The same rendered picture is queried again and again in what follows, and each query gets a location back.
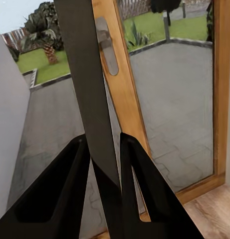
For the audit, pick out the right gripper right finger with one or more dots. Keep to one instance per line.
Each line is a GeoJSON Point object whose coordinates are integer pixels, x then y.
{"type": "Point", "coordinates": [169, 220]}

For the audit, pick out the poster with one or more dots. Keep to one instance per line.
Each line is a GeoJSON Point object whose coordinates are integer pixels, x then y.
{"type": "Point", "coordinates": [78, 30]}

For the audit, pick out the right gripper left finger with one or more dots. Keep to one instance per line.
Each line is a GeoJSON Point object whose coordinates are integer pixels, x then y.
{"type": "Point", "coordinates": [52, 206]}

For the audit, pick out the door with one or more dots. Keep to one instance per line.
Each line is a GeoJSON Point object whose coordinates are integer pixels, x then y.
{"type": "Point", "coordinates": [166, 69]}

